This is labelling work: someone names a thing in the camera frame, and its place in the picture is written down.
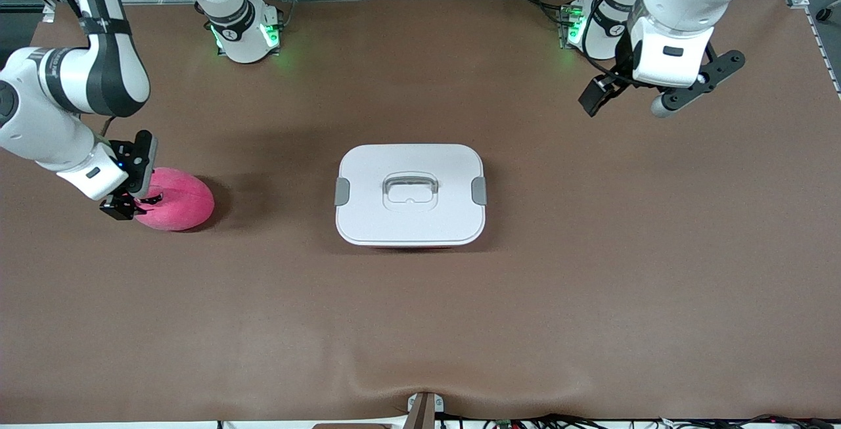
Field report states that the pink plush toy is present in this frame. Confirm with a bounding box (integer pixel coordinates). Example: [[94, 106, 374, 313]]
[[135, 168, 216, 232]]

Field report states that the grey lid handle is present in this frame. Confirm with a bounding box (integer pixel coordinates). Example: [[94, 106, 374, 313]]
[[383, 175, 439, 198]]

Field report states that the brown table mat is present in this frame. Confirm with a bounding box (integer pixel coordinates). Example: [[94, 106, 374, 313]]
[[0, 0, 841, 424]]

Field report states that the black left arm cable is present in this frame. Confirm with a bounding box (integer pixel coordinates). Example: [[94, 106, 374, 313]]
[[581, 0, 661, 88]]

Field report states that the aluminium camera mount profile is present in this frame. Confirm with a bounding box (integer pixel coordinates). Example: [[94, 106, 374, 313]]
[[406, 392, 445, 429]]

